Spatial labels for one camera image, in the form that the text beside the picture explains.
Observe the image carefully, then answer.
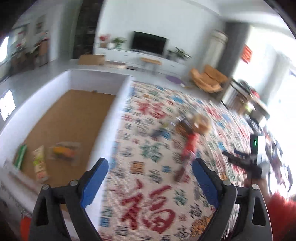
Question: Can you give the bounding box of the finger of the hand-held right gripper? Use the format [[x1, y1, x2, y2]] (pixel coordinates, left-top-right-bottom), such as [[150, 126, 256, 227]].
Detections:
[[222, 149, 253, 168]]

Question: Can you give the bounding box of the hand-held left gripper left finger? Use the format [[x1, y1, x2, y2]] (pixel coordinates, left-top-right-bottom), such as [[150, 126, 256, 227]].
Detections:
[[29, 158, 109, 241]]

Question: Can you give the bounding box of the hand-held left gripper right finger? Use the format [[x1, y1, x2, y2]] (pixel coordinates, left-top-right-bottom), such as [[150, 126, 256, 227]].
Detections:
[[192, 158, 273, 241]]

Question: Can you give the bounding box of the red sausage packet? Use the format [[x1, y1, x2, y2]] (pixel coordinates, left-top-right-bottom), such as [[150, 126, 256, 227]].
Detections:
[[174, 133, 199, 182]]

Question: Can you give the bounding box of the orange sausage packet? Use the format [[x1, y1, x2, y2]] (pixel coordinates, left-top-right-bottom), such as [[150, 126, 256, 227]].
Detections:
[[49, 142, 82, 166]]

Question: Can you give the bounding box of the bread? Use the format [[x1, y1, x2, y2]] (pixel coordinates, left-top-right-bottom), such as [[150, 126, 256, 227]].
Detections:
[[192, 113, 212, 135]]

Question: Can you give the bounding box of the cream bread stick packet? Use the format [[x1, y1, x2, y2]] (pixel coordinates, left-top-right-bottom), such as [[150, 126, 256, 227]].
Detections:
[[32, 146, 49, 182]]

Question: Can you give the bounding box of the white cardboard box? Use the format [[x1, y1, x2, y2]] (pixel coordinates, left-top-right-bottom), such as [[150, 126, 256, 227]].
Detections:
[[0, 70, 134, 234]]

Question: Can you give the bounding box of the green sausage packet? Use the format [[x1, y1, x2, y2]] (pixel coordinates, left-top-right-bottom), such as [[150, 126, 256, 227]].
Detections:
[[13, 144, 28, 168]]

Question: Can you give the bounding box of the person's right forearm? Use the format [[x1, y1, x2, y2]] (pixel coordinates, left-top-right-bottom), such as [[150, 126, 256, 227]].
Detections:
[[259, 178, 296, 241]]

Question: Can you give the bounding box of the dark wooden crib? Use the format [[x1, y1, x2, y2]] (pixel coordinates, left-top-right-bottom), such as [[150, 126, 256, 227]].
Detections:
[[222, 79, 271, 121]]

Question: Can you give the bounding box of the dark brown snack bar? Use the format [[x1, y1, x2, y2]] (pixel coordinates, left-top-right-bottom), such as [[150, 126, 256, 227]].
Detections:
[[176, 118, 193, 135]]

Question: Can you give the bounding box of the printed blanket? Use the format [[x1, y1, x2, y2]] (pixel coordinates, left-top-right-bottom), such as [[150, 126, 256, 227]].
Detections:
[[97, 80, 285, 241]]

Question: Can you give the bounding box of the person's orange garment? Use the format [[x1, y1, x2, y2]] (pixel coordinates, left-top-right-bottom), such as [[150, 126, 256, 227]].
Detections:
[[20, 215, 31, 241]]

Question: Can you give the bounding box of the orange lounge chair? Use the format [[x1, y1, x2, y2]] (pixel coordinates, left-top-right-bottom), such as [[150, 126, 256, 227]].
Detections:
[[190, 64, 229, 93]]

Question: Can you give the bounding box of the purple round mat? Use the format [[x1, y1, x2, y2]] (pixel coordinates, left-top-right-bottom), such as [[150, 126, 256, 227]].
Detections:
[[166, 75, 185, 85]]

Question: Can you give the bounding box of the grey curtain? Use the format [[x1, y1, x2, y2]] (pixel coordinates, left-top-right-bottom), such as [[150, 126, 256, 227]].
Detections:
[[222, 21, 251, 77]]

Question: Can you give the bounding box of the white column air conditioner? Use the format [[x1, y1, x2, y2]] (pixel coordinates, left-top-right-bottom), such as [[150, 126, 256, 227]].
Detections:
[[206, 30, 228, 72]]

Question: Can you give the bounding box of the curved wooden board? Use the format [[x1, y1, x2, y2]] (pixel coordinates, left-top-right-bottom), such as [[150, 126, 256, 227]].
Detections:
[[105, 61, 127, 69]]

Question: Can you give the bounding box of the large potted green plant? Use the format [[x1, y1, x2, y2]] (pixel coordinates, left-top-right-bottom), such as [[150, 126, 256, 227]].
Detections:
[[173, 47, 192, 62]]

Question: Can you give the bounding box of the brown cardboard box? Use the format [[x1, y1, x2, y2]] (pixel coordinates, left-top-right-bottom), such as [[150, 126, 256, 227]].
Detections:
[[78, 54, 106, 66]]

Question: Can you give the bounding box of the white television cabinet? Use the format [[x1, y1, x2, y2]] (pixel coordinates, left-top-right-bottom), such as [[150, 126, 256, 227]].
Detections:
[[94, 47, 188, 75]]

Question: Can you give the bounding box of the wooden stool with metal legs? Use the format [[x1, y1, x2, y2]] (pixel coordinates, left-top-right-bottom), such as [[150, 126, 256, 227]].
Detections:
[[141, 57, 162, 75]]

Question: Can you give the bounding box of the leafy plant in glass vase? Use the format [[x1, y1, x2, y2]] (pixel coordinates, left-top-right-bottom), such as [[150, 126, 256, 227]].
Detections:
[[110, 37, 127, 49]]

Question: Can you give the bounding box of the red flower arrangement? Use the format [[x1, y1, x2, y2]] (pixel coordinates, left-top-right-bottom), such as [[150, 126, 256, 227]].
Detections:
[[99, 34, 111, 48]]

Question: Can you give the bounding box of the black television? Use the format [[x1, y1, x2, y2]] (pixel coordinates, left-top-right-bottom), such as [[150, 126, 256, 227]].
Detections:
[[131, 31, 168, 56]]

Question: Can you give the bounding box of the tall black cabinet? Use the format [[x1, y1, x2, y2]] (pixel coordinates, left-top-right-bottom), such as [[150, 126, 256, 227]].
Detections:
[[73, 0, 105, 59]]

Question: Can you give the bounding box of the red wall hanging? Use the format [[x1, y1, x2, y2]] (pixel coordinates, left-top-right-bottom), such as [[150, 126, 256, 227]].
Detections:
[[242, 44, 253, 64]]

